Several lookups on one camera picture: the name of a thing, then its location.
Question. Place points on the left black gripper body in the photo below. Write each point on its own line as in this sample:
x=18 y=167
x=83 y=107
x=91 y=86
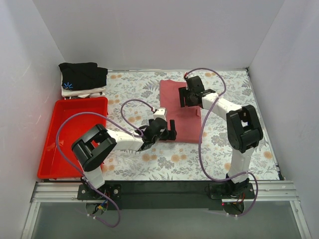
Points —
x=168 y=133

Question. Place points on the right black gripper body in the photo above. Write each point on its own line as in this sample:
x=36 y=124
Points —
x=186 y=97

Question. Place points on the pink t-shirt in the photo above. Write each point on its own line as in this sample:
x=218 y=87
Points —
x=187 y=120

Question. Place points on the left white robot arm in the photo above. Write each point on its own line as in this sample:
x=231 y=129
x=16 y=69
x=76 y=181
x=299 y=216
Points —
x=95 y=145

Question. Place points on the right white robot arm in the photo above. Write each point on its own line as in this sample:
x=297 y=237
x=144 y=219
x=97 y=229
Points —
x=244 y=131

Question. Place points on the floral patterned table mat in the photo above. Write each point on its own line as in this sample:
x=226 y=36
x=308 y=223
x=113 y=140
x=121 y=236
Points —
x=131 y=95

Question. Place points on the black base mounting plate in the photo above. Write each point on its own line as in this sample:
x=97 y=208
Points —
x=165 y=194

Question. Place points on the white folded t-shirt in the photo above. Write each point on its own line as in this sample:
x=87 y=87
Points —
x=92 y=93

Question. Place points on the black folded t-shirt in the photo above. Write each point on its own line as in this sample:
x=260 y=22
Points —
x=82 y=76

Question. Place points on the red plastic tray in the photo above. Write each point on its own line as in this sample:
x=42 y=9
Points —
x=52 y=164

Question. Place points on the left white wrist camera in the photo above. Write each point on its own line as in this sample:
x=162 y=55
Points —
x=160 y=113

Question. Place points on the aluminium frame rail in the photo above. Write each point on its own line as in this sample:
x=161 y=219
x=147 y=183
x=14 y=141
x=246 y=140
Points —
x=59 y=191

